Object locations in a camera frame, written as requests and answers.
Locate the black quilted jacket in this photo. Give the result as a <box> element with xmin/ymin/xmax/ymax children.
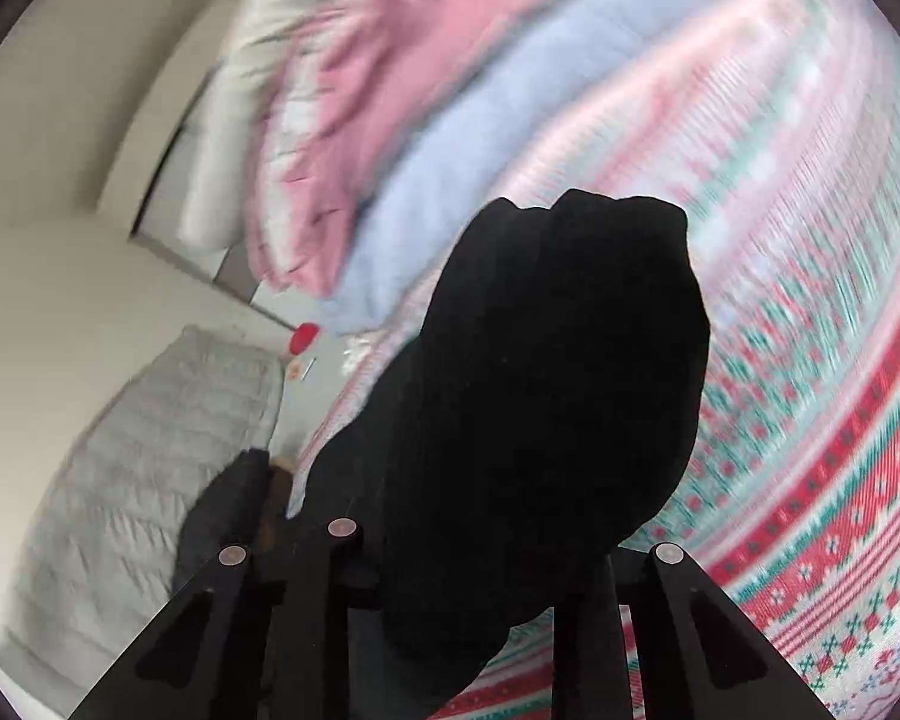
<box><xmin>291</xmin><ymin>187</ymin><xmax>715</xmax><ymax>700</ymax></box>

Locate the small red object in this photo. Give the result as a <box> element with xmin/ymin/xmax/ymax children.
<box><xmin>285</xmin><ymin>321</ymin><xmax>323</xmax><ymax>359</ymax></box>

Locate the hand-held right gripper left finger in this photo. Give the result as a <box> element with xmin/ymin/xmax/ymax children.
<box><xmin>67</xmin><ymin>516</ymin><xmax>385</xmax><ymax>720</ymax></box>

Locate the light blue blanket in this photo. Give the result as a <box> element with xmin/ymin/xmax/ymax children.
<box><xmin>316</xmin><ymin>0</ymin><xmax>762</xmax><ymax>340</ymax></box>

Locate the folded brown garment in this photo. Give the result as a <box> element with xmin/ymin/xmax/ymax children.
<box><xmin>264</xmin><ymin>456</ymin><xmax>302</xmax><ymax>545</ymax></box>

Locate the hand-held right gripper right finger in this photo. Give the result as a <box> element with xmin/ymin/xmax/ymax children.
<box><xmin>553</xmin><ymin>540</ymin><xmax>835</xmax><ymax>720</ymax></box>

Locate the red green patterned blanket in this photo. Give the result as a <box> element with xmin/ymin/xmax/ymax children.
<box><xmin>285</xmin><ymin>0</ymin><xmax>900</xmax><ymax>720</ymax></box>

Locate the white grey wardrobe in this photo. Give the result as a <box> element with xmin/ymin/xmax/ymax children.
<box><xmin>97</xmin><ymin>0</ymin><xmax>301</xmax><ymax>332</ymax></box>

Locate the white pillow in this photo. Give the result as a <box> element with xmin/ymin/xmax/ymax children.
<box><xmin>178</xmin><ymin>0</ymin><xmax>395</xmax><ymax>256</ymax></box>

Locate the grey quilted headboard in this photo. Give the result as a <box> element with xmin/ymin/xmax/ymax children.
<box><xmin>6</xmin><ymin>324</ymin><xmax>287</xmax><ymax>687</ymax></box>

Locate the pink velvet blanket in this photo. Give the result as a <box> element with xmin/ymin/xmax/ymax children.
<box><xmin>246</xmin><ymin>0</ymin><xmax>650</xmax><ymax>295</ymax></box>

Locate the grey printed bed sheet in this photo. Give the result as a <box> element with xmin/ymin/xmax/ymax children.
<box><xmin>270</xmin><ymin>330</ymin><xmax>380</xmax><ymax>466</ymax></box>

